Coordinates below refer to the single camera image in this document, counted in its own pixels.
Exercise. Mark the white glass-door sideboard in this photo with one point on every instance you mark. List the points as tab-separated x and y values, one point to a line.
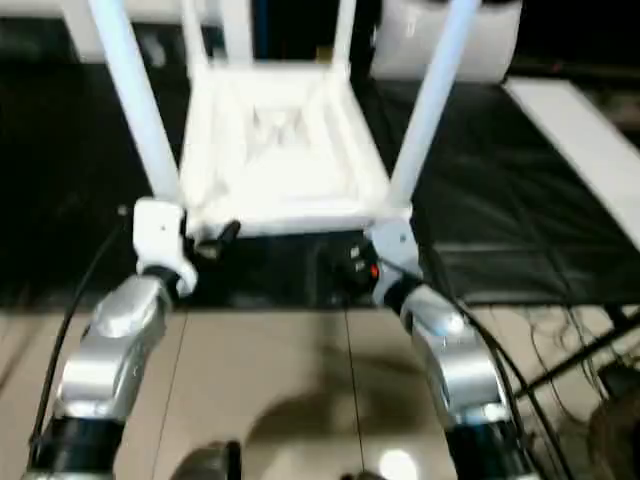
150	20

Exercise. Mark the white plastic table leg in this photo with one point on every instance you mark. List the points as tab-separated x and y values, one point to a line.
343	30
192	30
430	100
135	100

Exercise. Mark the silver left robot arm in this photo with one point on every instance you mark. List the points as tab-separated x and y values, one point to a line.
110	350

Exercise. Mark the black work mat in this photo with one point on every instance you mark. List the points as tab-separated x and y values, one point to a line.
500	180

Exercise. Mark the white plastic table top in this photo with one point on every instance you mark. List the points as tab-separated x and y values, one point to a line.
280	140

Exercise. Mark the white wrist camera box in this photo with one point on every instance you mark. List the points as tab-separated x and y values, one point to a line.
395	245
158	235

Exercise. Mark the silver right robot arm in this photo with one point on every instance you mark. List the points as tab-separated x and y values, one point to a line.
455	360

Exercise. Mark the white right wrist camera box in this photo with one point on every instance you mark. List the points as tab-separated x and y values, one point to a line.
395	245

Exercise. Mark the grey cushion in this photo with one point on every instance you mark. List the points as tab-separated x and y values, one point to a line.
480	40

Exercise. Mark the white sheet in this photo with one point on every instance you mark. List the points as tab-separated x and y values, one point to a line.
590	140

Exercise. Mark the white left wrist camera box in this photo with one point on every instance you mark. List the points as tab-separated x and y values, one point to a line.
158	235

